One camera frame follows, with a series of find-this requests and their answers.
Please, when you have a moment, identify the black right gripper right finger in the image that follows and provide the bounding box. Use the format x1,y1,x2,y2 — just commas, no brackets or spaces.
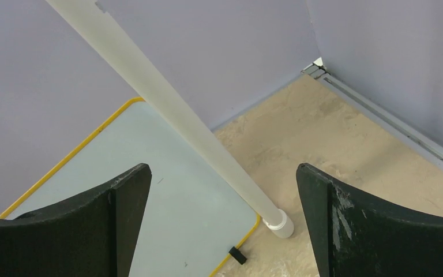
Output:
296,163,443,276

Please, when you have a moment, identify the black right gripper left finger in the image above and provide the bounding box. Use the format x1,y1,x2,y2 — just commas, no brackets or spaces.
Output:
0,163,152,276

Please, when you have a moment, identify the yellow framed whiteboard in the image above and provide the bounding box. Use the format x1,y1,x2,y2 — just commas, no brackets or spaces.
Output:
1,98,260,276

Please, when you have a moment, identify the black whiteboard stand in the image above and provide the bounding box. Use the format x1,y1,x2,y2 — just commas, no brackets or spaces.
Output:
229,246,247,265

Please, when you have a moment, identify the aluminium table edge rail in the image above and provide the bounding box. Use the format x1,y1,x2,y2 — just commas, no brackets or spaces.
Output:
301,63,443,171

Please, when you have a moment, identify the white PVC pipe frame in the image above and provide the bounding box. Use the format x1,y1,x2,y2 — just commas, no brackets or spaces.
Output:
48,1,294,238

